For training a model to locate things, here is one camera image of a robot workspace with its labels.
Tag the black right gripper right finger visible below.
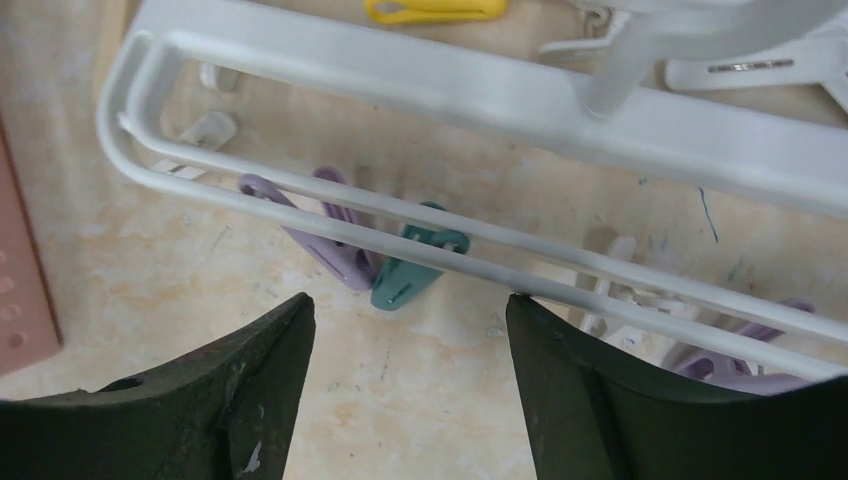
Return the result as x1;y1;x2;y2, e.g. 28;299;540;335
506;295;847;479

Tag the purple clothes peg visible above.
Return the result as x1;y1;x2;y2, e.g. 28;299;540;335
238;174;377;291
661;298;815;395

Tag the teal clothes peg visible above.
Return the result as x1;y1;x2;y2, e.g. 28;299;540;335
370;224;471;311

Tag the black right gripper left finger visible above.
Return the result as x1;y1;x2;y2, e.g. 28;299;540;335
1;293;316;479

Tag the white multi-clip hanger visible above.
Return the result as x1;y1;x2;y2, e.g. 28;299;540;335
95;0;848;382

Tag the pink plastic basket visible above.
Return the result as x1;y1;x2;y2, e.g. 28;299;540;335
1;129;63;376

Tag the yellow clothes peg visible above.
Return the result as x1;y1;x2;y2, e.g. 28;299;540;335
363;0;508;25

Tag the white clothes peg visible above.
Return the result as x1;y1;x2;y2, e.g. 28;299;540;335
579;236;637;341

